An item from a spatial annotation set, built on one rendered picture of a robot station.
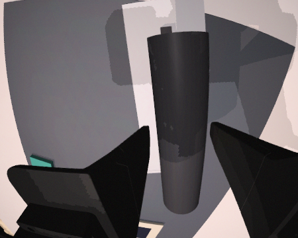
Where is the teal flat spatula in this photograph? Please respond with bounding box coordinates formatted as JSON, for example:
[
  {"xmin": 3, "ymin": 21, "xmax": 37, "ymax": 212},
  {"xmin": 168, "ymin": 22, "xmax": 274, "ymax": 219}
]
[{"xmin": 30, "ymin": 155, "xmax": 54, "ymax": 167}]

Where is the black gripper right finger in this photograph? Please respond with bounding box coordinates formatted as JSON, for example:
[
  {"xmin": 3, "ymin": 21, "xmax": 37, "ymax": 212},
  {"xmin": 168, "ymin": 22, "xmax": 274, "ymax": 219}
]
[{"xmin": 210, "ymin": 122, "xmax": 298, "ymax": 238}]

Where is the beige square tile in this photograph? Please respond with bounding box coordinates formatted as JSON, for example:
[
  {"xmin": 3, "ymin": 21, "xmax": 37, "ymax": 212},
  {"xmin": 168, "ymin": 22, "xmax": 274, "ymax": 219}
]
[{"xmin": 136, "ymin": 220, "xmax": 164, "ymax": 238}]

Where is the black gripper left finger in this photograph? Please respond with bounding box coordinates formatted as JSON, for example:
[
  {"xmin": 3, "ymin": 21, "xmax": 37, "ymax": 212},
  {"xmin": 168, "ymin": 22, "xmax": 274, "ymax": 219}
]
[{"xmin": 7, "ymin": 125, "xmax": 151, "ymax": 238}]

